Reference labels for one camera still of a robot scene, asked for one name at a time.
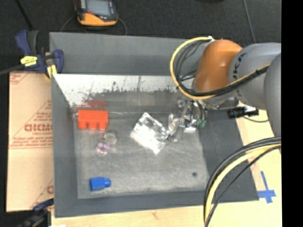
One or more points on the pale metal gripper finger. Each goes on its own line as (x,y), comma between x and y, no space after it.
(176,136)
(173,122)

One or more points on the clear plastic packet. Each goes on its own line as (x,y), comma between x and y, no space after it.
(149,132)

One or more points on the grey metal bin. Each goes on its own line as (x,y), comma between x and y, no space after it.
(142,171)

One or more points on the purple and clear small toy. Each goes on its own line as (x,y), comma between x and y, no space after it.
(106,142)

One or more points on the orange three-stud toy block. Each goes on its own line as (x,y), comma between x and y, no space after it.
(92,119)

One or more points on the blue toy block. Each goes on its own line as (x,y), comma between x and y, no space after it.
(98,183)

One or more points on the brown cardboard board, red print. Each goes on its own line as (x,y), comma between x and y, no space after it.
(28,169)

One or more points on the black cylinder on white bracket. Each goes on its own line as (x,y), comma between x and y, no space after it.
(239,112)

